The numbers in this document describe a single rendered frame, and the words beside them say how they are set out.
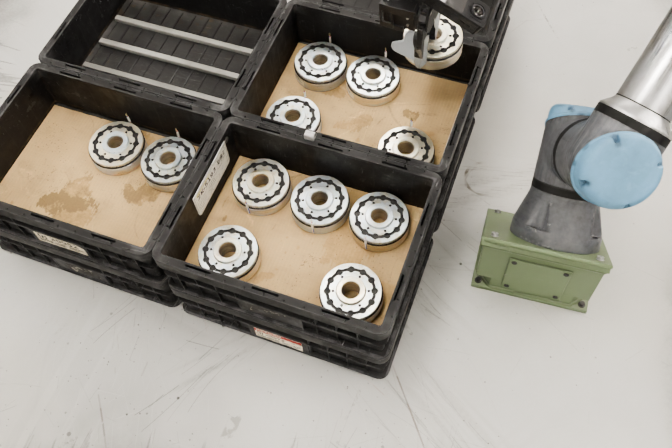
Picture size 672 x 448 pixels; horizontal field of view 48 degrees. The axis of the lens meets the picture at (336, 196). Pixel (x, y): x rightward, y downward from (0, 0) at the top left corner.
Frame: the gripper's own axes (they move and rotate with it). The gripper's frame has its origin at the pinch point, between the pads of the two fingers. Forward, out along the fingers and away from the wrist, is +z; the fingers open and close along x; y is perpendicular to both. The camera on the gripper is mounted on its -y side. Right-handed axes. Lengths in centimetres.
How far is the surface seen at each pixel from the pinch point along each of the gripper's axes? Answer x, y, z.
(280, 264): 40.0, 12.0, 13.8
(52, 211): 46, 55, 13
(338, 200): 26.2, 6.8, 11.7
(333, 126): 10.2, 14.9, 16.2
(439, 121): 2.0, -3.4, 17.0
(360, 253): 33.1, 0.1, 14.4
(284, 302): 48.7, 5.6, 3.1
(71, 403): 73, 39, 24
